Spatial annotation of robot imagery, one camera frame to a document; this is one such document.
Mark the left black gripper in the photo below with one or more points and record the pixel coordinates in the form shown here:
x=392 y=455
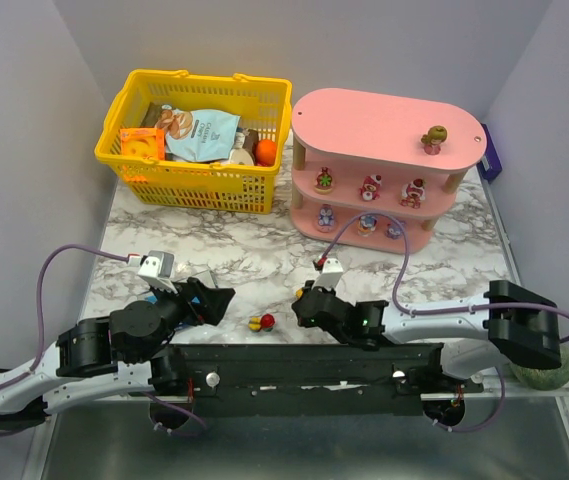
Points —
x=190 y=301

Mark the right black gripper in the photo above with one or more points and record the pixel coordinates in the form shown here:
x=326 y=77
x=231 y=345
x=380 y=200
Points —
x=309 y=306

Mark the red yellow mushroom toy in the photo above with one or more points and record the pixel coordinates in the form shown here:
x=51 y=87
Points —
x=264 y=323

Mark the purple bunny donut toy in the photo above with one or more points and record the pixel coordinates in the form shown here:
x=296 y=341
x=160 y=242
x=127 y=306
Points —
x=326 y=220

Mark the purple bunny cup toy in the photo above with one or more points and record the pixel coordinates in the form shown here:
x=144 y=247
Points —
x=366 y=224

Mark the small purple bunny toy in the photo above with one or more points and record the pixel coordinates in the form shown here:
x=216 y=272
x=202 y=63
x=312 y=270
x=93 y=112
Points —
x=395 y=229

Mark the strawberry tart toy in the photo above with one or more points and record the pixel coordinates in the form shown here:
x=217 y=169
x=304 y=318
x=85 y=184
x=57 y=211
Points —
x=324 y=181

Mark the pink strawberry bear toy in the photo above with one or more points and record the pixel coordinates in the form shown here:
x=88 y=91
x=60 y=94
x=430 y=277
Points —
x=413 y=194

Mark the olive brown round toy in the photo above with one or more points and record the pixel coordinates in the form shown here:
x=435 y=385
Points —
x=433 y=139

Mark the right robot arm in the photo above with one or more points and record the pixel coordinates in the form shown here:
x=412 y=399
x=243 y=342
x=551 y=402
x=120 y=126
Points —
x=505 y=324

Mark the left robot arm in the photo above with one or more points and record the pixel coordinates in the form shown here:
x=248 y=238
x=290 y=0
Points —
x=126 y=351

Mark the pink three-tier shelf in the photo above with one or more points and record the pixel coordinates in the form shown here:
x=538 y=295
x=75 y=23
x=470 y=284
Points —
x=356 y=134

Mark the purple box behind shelf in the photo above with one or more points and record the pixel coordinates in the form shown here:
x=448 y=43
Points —
x=490 y=166

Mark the blue boxed product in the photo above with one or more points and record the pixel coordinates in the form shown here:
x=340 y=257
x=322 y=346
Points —
x=206 y=277

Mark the white round container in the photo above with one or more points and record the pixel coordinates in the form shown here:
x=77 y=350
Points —
x=240 y=157

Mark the orange fruit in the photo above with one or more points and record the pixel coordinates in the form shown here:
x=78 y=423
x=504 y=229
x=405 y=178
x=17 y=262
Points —
x=265 y=152

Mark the yellow plastic shopping basket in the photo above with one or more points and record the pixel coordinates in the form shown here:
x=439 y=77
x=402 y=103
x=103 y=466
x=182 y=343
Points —
x=264 y=107

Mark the light blue snack bag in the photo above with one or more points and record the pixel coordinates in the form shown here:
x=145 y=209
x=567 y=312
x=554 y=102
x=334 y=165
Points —
x=198 y=136

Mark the orange snack box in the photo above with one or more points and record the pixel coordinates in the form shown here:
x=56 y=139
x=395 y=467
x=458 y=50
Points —
x=143 y=143

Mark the dark brown packet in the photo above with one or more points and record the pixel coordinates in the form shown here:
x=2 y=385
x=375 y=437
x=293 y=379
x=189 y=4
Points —
x=152 y=116

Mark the green textured ball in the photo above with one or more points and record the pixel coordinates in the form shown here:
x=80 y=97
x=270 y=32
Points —
x=544 y=380

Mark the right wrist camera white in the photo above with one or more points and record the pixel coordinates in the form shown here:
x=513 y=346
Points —
x=330 y=272

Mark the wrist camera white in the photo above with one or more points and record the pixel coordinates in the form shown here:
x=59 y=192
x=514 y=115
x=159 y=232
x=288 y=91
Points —
x=155 y=268
x=330 y=272

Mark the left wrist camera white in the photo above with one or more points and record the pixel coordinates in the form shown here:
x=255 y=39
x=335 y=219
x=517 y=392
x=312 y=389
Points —
x=155 y=268

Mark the black mounting rail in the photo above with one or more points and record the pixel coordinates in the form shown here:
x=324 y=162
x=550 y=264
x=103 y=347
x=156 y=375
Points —
x=302 y=380

